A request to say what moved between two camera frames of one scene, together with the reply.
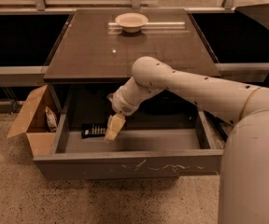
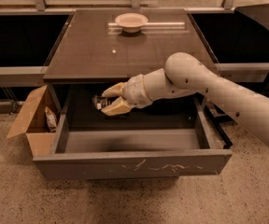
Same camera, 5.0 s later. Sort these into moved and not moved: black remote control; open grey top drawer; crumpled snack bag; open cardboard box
Moved: black remote control
Not moved: open grey top drawer; open cardboard box; crumpled snack bag
